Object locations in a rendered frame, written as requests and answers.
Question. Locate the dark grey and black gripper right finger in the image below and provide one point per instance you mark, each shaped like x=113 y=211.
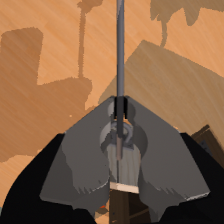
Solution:
x=174 y=169

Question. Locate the brown wooden cabinet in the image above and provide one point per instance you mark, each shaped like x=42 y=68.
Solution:
x=124 y=174

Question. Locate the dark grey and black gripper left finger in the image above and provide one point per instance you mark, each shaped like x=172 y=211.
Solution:
x=70 y=172

